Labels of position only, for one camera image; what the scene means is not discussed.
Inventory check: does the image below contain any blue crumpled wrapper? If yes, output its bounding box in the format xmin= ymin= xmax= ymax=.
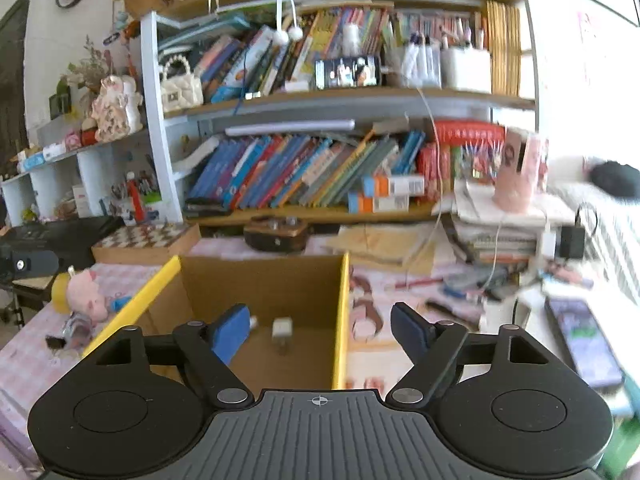
xmin=111 ymin=296 xmax=131 ymax=313

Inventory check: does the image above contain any black power adapter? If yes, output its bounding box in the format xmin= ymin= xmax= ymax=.
xmin=555 ymin=224 xmax=586 ymax=260

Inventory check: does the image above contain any grey plush toy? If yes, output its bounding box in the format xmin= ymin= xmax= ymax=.
xmin=61 ymin=312 xmax=93 ymax=349

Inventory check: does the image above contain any wooden chess board box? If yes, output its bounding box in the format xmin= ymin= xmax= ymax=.
xmin=91 ymin=223 xmax=201 ymax=266

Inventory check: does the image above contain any pink checkered tablecloth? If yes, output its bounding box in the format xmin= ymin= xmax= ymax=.
xmin=0 ymin=234 xmax=551 ymax=461

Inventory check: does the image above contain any black electronic keyboard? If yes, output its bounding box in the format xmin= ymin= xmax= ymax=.
xmin=1 ymin=216 xmax=125 ymax=274

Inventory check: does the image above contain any smartphone on shelf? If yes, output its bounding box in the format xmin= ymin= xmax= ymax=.
xmin=314 ymin=55 xmax=381 ymax=90

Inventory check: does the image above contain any white charger plug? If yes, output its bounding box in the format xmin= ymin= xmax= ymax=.
xmin=271 ymin=316 xmax=293 ymax=354

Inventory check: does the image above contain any white bookshelf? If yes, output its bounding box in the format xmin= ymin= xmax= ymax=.
xmin=1 ymin=0 xmax=535 ymax=222

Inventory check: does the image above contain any smartphone on books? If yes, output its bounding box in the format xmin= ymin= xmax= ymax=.
xmin=544 ymin=297 xmax=625 ymax=393

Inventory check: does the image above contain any black stapler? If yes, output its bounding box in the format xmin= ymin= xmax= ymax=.
xmin=182 ymin=197 xmax=231 ymax=218

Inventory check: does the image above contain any pink plush pig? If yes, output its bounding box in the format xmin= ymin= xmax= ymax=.
xmin=65 ymin=269 xmax=110 ymax=324

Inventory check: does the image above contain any pink cylindrical cup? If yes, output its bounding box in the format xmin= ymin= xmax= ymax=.
xmin=494 ymin=128 xmax=547 ymax=214

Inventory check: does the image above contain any yellow tape roll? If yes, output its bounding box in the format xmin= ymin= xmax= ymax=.
xmin=51 ymin=273 xmax=70 ymax=315

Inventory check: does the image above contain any orange white box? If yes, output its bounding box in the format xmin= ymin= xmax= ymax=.
xmin=362 ymin=174 xmax=425 ymax=198

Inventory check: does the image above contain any yellow cardboard box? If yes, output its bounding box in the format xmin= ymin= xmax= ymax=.
xmin=88 ymin=256 xmax=350 ymax=393

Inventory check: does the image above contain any white quilted handbag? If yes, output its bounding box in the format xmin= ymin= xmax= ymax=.
xmin=160 ymin=54 xmax=204 ymax=113

